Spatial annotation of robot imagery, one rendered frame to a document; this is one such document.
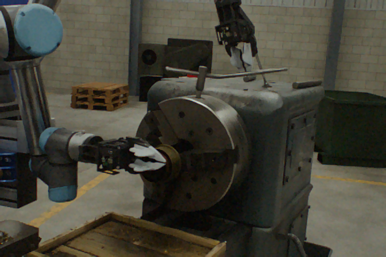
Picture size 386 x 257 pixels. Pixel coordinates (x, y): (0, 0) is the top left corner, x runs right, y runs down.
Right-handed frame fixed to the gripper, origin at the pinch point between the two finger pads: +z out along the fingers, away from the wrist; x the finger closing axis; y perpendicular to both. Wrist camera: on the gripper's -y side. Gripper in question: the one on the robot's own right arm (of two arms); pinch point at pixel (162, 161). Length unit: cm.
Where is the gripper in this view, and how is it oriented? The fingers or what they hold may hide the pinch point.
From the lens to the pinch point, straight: 105.0
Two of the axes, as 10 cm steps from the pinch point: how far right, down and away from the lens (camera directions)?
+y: -4.9, 1.3, -8.6
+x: 0.6, -9.8, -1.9
